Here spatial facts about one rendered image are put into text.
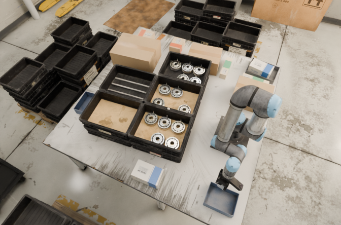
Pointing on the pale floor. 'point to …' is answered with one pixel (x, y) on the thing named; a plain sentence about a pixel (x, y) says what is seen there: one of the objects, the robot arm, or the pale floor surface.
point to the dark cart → (8, 178)
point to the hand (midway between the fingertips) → (224, 188)
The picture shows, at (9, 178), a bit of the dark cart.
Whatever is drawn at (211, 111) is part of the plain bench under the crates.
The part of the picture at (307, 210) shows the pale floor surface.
